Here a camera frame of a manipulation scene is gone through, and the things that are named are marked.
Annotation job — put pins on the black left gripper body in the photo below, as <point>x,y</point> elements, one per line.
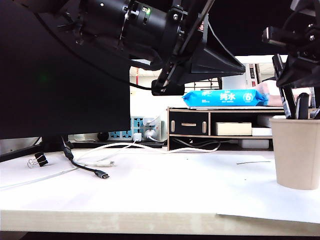
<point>180,37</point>

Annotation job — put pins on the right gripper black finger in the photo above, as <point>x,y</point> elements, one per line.
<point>300,75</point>

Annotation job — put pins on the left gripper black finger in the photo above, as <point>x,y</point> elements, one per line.
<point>215,62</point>

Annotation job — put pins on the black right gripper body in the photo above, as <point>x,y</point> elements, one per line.
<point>305,37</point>

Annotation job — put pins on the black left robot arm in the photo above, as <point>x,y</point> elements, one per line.
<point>112,25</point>

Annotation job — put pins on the beige paper cup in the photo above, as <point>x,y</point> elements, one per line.
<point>298,155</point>

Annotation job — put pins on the clear plastic tube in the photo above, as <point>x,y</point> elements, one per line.
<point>312,97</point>

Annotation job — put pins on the black pen with silver clip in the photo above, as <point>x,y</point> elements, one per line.
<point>303,107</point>

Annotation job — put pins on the blue wet wipes pack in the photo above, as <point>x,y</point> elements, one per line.
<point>215,98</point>

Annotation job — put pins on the pink tissue pack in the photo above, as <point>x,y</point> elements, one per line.
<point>272,100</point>

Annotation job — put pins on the black chair headrest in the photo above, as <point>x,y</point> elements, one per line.
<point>178,91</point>

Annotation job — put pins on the black monitor with silver edge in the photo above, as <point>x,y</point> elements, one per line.
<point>250,25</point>

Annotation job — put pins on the red hanging knot ornament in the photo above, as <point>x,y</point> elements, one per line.
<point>137,80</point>

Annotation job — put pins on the flat white box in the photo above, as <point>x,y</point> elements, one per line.
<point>261,132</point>

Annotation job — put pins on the cream rectangular box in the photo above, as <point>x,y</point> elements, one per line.
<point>233,129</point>

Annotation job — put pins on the black organizer drawer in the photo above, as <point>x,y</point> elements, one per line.
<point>190,130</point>

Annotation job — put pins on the wooden desk organizer shelf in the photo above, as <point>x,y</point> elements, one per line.
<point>225,136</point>

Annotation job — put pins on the white power adapter brick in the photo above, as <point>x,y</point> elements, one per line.
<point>253,144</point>

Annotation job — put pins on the white power plug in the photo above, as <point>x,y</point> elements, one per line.
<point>151,122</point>
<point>150,133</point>

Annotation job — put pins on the white blue power socket cube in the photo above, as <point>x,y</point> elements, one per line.
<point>137,123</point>

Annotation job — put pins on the black flat monitor base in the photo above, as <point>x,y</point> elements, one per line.
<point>155,145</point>

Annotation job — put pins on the small white USB charger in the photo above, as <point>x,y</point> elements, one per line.
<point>137,137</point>

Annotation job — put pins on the black round knob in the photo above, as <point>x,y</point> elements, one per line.
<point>103,136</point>

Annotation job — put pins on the large white paper sheet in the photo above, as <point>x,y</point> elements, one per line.
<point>250,200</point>

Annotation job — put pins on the flat white power strip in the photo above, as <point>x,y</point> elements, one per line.
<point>82,138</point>

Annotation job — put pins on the large black computer monitor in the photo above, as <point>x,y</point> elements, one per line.
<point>50,100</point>

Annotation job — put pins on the black monitor stand foot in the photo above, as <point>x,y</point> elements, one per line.
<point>52,143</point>

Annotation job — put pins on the black binder clip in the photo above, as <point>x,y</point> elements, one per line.
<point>41,159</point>

